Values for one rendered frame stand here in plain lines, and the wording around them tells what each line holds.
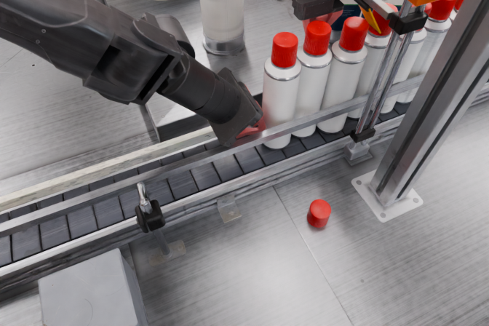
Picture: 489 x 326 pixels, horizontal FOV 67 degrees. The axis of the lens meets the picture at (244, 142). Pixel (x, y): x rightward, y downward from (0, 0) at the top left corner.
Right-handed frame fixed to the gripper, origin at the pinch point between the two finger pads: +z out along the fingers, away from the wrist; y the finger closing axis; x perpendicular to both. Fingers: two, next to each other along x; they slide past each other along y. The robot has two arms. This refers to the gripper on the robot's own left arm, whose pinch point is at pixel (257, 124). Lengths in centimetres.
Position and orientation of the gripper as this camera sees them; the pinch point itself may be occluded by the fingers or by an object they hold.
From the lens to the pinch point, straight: 58.0
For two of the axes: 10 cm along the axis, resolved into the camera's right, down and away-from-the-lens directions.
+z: 5.4, 2.7, 7.9
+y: -4.3, -7.2, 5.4
